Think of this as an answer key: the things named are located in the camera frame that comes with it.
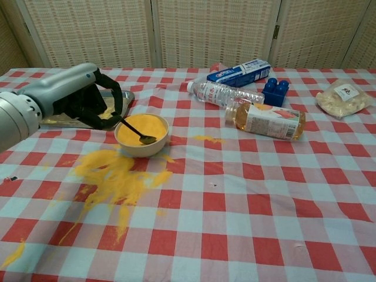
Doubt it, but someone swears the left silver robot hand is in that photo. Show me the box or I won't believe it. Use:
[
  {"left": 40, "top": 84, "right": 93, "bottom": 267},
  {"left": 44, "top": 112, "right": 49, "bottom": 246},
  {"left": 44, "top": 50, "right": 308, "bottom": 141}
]
[{"left": 17, "top": 63, "right": 123, "bottom": 130}]

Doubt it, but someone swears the black spoon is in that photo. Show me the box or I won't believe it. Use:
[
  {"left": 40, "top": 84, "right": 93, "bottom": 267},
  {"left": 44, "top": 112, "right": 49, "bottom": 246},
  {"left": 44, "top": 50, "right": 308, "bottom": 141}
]
[{"left": 119, "top": 116, "right": 157, "bottom": 145}]

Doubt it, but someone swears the metal tray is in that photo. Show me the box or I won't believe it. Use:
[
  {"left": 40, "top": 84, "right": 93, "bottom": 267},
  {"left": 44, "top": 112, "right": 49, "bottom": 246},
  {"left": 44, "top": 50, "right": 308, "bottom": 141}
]
[{"left": 39, "top": 89, "right": 136, "bottom": 130}]

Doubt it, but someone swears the off-white bowl of yellow powder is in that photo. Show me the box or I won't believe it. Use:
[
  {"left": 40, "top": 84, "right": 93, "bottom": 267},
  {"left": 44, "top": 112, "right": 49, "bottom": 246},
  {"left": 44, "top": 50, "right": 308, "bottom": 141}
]
[{"left": 114, "top": 113, "right": 170, "bottom": 158}]

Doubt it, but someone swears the spilled yellow powder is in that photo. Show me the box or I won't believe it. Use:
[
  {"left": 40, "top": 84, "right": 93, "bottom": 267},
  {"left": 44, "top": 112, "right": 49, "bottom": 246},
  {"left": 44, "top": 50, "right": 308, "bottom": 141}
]
[{"left": 58, "top": 148, "right": 174, "bottom": 246}]

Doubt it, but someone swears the woven folding screen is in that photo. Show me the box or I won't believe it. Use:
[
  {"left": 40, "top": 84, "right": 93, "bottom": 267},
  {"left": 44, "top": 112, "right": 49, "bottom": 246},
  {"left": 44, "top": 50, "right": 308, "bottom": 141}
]
[{"left": 0, "top": 0, "right": 376, "bottom": 77}]

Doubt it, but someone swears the clear water bottle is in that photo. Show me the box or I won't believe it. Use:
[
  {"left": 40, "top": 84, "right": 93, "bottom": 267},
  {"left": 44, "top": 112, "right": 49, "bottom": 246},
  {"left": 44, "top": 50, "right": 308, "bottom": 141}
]
[{"left": 187, "top": 80, "right": 265, "bottom": 110}]

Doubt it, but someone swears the blue toothpaste box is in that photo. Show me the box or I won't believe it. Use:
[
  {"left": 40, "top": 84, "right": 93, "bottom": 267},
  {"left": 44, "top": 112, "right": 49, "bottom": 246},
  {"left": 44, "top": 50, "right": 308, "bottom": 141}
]
[{"left": 206, "top": 59, "right": 271, "bottom": 88}]

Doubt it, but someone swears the amber juice bottle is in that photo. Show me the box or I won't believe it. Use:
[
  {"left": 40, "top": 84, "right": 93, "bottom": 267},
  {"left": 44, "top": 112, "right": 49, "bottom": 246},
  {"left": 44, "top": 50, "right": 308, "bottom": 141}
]
[{"left": 224, "top": 101, "right": 306, "bottom": 142}]

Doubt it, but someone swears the red white checkered tablecloth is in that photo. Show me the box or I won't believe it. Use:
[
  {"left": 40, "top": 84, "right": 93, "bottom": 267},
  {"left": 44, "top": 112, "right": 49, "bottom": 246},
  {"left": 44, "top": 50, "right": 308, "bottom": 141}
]
[{"left": 0, "top": 67, "right": 376, "bottom": 282}]

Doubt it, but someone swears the blue toy brick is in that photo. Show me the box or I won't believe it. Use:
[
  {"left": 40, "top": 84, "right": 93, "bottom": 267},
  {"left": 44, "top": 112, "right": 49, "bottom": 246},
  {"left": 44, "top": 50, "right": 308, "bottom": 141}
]
[{"left": 261, "top": 77, "right": 290, "bottom": 108}]

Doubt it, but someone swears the clear bag of snacks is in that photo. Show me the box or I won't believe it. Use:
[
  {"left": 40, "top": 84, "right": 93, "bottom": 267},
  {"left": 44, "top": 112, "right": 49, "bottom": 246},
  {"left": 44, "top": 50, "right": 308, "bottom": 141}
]
[{"left": 315, "top": 79, "right": 376, "bottom": 119}]

